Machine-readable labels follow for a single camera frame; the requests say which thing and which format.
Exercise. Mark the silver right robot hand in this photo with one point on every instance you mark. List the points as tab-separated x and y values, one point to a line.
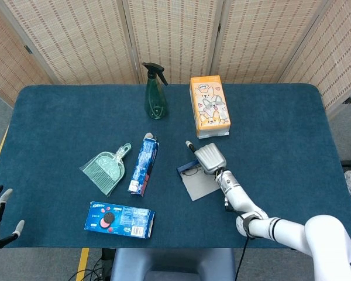
210	158

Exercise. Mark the black-framed eyeglasses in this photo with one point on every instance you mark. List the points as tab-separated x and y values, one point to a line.
190	171

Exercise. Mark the blue glasses case grey lining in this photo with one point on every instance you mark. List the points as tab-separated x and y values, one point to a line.
199	187

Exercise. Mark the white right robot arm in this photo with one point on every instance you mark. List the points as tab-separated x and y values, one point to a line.
237	193

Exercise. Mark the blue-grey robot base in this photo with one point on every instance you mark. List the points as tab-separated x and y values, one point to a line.
172	263

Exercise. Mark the orange corgi tissue pack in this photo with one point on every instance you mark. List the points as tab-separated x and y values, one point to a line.
210	108

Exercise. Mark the blue Oreo box open flaps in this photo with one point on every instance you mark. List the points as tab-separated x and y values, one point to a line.
143	167

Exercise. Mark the blue table cloth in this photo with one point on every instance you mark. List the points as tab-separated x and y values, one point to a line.
280	131

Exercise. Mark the green plastic spray bottle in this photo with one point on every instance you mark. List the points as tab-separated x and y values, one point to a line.
155	99

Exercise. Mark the green dustpan brush set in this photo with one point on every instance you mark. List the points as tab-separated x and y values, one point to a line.
105	169

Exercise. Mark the blue Oreo box dented end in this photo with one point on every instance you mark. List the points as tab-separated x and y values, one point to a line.
120	219

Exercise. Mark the woven folding screen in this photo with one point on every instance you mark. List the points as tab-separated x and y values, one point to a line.
76	35

